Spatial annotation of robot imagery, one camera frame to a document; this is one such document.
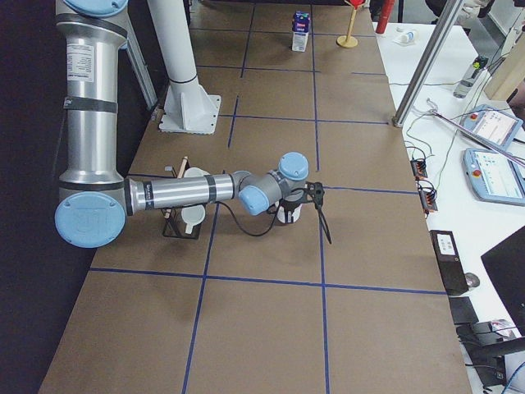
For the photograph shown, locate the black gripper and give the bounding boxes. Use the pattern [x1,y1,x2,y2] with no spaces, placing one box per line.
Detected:
[282,189,306,212]

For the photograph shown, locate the white smiley face mug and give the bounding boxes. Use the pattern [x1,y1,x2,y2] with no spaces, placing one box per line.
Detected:
[276,199,302,224]

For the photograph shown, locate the blue Pascual milk carton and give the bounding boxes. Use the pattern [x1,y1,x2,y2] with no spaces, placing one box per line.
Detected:
[291,11,310,52]

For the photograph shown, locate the white HOME mug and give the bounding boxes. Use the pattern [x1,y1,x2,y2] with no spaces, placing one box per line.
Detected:
[180,204,206,235]

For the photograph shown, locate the white ribbed mug left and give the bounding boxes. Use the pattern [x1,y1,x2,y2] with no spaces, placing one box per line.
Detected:
[183,167,209,178]

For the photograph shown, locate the black rectangular box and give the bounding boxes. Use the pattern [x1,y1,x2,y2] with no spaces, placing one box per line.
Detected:
[429,230,468,296]

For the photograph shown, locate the grabber stick tool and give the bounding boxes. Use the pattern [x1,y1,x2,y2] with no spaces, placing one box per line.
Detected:
[430,109,525,167]

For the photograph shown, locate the wooden mug tree stand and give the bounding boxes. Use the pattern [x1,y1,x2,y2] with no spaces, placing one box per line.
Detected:
[336,0,365,48]

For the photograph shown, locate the near teach pendant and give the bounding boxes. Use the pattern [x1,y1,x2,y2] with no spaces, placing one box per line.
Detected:
[463,149,524,206]

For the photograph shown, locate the teach pendant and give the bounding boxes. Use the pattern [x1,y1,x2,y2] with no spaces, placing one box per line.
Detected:
[460,104,523,150]
[463,149,524,206]

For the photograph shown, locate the far teach pendant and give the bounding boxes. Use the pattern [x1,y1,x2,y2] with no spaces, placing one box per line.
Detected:
[460,104,523,150]

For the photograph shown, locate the red bottle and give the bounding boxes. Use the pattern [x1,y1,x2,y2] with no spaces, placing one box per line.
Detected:
[375,0,396,34]

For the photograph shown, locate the black monitor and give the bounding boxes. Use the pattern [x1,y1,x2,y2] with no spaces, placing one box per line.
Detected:
[482,231,524,334]

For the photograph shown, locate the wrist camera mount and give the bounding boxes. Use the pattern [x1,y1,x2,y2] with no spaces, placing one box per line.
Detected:
[306,181,325,211]

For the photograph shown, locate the black wire mug rack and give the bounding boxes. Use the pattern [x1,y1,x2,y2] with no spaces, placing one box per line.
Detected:
[162,155,205,241]

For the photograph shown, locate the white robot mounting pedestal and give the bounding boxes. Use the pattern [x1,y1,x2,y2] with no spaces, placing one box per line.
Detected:
[148,0,221,135]

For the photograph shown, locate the aluminium frame post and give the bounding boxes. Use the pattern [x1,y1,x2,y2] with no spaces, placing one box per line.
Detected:
[392,0,464,128]

